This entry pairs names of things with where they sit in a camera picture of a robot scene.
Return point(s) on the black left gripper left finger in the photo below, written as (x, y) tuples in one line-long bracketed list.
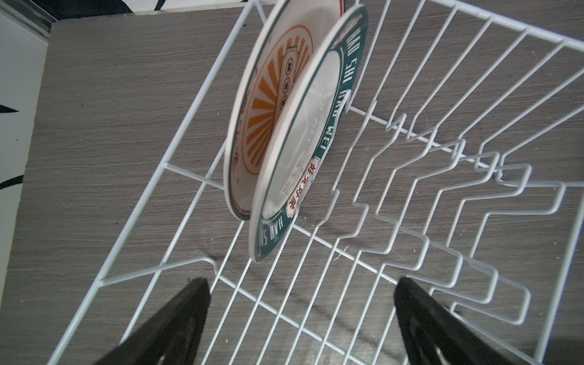
[(172, 335)]

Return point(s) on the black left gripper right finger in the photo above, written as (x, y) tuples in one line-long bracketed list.
[(431, 334)]

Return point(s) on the white wire dish rack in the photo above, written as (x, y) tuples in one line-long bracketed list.
[(457, 162)]

